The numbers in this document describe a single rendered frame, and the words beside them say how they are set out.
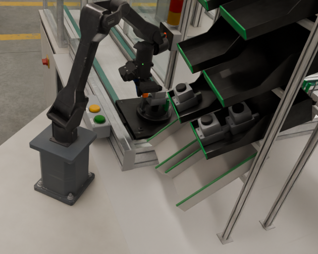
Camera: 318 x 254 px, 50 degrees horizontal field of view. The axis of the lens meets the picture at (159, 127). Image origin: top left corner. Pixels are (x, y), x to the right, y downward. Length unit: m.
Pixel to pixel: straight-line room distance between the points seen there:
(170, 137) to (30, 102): 2.09
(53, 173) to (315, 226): 0.89
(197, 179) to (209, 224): 0.20
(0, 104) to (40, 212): 2.04
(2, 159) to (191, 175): 0.66
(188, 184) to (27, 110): 2.15
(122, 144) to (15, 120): 1.79
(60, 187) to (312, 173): 0.98
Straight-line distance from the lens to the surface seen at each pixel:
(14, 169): 1.28
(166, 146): 1.14
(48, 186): 1.16
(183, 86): 0.97
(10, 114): 2.97
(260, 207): 1.29
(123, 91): 1.57
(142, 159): 1.25
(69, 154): 1.02
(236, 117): 0.88
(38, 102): 3.09
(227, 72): 0.88
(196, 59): 0.93
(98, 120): 1.29
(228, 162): 1.00
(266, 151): 0.89
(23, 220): 1.13
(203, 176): 1.02
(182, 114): 0.99
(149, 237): 1.09
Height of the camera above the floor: 1.76
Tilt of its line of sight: 37 degrees down
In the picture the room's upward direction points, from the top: 11 degrees clockwise
